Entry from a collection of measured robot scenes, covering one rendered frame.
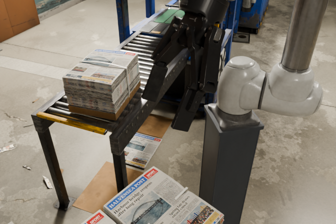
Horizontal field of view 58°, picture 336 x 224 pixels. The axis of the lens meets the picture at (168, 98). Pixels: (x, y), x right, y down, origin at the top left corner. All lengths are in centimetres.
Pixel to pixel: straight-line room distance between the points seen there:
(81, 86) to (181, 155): 124
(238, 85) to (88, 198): 152
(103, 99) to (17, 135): 160
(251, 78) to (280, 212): 134
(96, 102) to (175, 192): 67
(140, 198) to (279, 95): 67
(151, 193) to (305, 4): 88
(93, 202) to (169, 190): 113
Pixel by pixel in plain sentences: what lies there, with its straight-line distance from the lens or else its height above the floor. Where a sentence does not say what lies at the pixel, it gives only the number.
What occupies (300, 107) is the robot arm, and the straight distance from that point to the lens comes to 124.
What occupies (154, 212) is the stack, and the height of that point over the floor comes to 83.
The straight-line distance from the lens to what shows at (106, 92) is 158.
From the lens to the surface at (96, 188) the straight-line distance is 242.
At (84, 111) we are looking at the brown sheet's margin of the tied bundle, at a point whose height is 83.
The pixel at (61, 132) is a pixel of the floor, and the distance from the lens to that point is 298.
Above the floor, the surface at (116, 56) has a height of 103.
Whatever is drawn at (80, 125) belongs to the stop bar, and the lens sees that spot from 165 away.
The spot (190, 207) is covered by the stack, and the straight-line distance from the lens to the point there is 124.
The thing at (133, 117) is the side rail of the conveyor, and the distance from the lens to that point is 169.
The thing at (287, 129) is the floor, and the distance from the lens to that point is 306.
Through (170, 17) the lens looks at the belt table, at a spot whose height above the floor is 80.
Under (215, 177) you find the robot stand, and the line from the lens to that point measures 149.
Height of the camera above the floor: 182
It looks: 34 degrees down
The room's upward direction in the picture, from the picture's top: straight up
